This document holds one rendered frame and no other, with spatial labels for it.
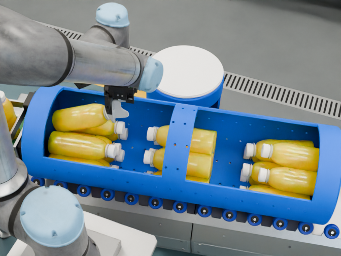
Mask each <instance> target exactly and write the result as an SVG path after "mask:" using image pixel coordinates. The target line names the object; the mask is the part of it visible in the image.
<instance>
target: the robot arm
mask: <svg viewBox="0 0 341 256"><path fill-rule="evenodd" d="M162 77H163V64H162V63H161V62H160V61H158V60H156V59H154V58H152V57H151V56H146V55H143V54H140V53H138V52H135V51H132V50H131V49H130V38H129V20H128V12H127V9H126V8H125V7H124V6H123V5H121V4H118V3H106V4H103V5H101V6H100V7H98V9H97V11H96V24H94V25H93V26H92V27H91V28H90V29H89V30H88V31H87V32H86V33H85V34H84V35H83V36H81V37H80V38H79V39H78V40H75V39H70V38H68V37H67V36H66V35H65V34H64V33H63V32H62V31H60V30H58V29H55V28H50V27H47V26H45V25H42V24H40V23H38V22H35V21H33V20H31V19H29V18H27V17H25V16H23V15H21V14H19V13H17V12H15V11H13V10H11V9H9V8H6V7H4V6H1V5H0V84H6V85H18V86H37V87H53V86H57V85H59V84H60V83H62V82H72V83H74V84H75V85H76V86H77V88H78V89H81V88H84V87H86V86H89V85H92V84H100V85H104V96H105V109H106V113H107V115H108V117H109V119H110V120H111V121H112V123H115V118H124V117H128V116H129V112H128V111H126V110H124V109H123V108H122V107H121V102H126V103H131V104H134V94H135V93H137V92H138V90H139V91H144V92H147V93H151V92H153V91H155V90H156V89H157V87H158V86H159V84H160V82H161V80H162ZM0 229H1V230H3V231H5V232H6V233H8V234H10V235H12V236H13V237H15V238H17V239H19V240H20V241H22V242H24V243H26V244H27V245H29V246H30V247H31V248H32V249H33V250H34V253H35V256H100V252H99V248H98V246H97V244H96V243H95V242H94V241H93V240H92V239H91V238H90V237H89V236H88V234H87V230H86V226H85V221H84V213H83V210H82V207H81V205H80V204H79V201H78V200H77V198H76V197H75V196H74V195H73V194H72V193H71V192H70V191H69V190H67V189H65V188H63V187H60V186H55V185H50V186H49V187H45V186H39V185H37V184H35V183H33V182H32V181H31V180H30V179H29V175H28V171H27V167H26V165H25V163H24V162H23V161H22V160H21V159H19V158H17V157H16V155H15V151H14V147H13V143H12V139H11V135H10V132H9V128H8V124H7V120H6V116H5V112H4V108H3V105H2V101H1V96H0Z"/></svg>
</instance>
